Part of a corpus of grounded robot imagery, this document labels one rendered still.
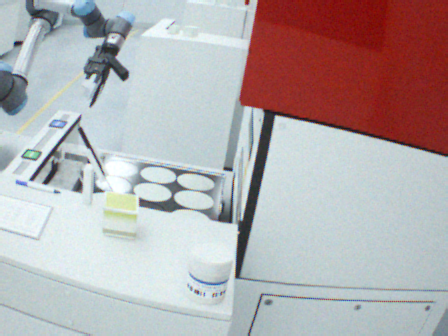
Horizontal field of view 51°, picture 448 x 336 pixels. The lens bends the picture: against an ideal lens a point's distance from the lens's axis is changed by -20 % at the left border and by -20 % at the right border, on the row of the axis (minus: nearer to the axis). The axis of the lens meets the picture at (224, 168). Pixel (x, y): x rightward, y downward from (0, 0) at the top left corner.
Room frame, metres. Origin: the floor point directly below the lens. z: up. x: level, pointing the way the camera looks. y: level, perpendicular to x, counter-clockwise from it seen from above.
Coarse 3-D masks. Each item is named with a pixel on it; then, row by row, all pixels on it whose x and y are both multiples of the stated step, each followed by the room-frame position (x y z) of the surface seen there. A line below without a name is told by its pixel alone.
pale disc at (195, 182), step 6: (186, 174) 1.45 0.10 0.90; (192, 174) 1.46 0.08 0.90; (180, 180) 1.40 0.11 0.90; (186, 180) 1.41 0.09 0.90; (192, 180) 1.42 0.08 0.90; (198, 180) 1.43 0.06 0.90; (204, 180) 1.43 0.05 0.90; (210, 180) 1.44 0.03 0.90; (186, 186) 1.37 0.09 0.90; (192, 186) 1.38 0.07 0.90; (198, 186) 1.39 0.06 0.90; (204, 186) 1.40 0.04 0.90; (210, 186) 1.40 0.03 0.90
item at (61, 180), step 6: (60, 174) 1.32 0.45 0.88; (66, 174) 1.33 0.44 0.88; (72, 174) 1.34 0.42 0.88; (54, 180) 1.28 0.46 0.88; (60, 180) 1.29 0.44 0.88; (66, 180) 1.30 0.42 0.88; (72, 180) 1.31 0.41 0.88; (78, 180) 1.33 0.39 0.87; (54, 186) 1.24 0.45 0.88; (60, 186) 1.25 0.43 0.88; (66, 186) 1.26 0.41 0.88; (72, 186) 1.27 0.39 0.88; (78, 186) 1.33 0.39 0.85
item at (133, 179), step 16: (112, 160) 1.45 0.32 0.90; (128, 160) 1.47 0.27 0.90; (96, 176) 1.32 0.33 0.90; (112, 176) 1.35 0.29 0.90; (128, 176) 1.36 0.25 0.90; (176, 176) 1.43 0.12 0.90; (208, 176) 1.46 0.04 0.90; (96, 192) 1.23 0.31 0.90; (128, 192) 1.27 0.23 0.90; (176, 192) 1.33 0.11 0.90; (208, 192) 1.36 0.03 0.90; (160, 208) 1.23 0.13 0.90; (176, 208) 1.24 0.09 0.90; (208, 208) 1.28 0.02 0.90
